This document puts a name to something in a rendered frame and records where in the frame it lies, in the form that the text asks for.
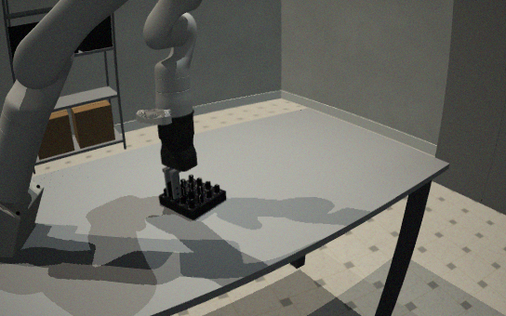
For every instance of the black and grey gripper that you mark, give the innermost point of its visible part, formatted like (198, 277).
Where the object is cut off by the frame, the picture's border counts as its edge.
(179, 153)

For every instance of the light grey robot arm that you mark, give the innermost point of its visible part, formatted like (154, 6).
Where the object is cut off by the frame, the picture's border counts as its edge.
(44, 58)

